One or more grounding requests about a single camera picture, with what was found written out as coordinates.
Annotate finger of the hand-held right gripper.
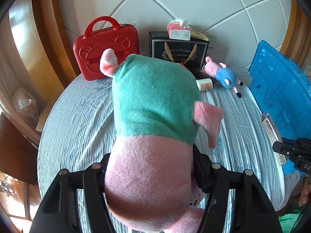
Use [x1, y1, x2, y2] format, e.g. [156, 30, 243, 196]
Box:
[273, 141, 295, 158]
[282, 138, 303, 147]

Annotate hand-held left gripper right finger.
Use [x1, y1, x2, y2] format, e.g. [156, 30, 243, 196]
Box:
[192, 144, 283, 233]

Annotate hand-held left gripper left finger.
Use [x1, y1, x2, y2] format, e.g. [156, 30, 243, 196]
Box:
[29, 153, 114, 233]

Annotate brown white carton box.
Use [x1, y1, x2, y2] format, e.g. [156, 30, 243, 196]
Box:
[261, 112, 288, 167]

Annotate blue plastic storage crate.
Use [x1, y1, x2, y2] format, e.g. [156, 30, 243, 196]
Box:
[248, 39, 311, 175]

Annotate pig plush teal dress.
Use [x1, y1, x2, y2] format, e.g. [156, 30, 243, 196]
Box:
[100, 49, 224, 233]

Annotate person's right hand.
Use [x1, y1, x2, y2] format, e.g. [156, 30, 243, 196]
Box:
[299, 175, 311, 205]

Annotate green bag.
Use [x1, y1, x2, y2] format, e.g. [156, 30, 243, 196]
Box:
[278, 212, 302, 233]

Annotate beige flat board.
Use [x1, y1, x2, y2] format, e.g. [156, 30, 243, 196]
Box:
[36, 101, 57, 133]

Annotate dark wooden cabinet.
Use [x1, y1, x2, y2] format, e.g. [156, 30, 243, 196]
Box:
[0, 113, 40, 186]

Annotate white bottle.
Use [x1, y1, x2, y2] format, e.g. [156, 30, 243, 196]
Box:
[196, 78, 214, 92]

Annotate pig plush blue shirt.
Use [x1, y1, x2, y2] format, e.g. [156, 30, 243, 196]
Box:
[204, 56, 244, 99]

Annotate clear plastic bag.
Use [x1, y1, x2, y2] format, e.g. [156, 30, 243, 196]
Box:
[12, 87, 40, 124]

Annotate red plastic toy suitcase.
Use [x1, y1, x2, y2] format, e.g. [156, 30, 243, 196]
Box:
[73, 16, 140, 81]

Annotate gold flat box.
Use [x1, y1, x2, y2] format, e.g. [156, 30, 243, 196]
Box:
[190, 31, 209, 41]

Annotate tissue pack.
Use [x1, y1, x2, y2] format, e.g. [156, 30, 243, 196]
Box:
[167, 18, 191, 40]

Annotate wooden door frame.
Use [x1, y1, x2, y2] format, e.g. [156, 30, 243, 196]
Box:
[279, 0, 311, 68]

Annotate black gift bag gold handles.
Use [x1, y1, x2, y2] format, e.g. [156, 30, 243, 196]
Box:
[149, 31, 210, 71]

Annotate wooden wall panel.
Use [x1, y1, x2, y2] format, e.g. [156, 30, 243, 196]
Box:
[0, 0, 82, 192]

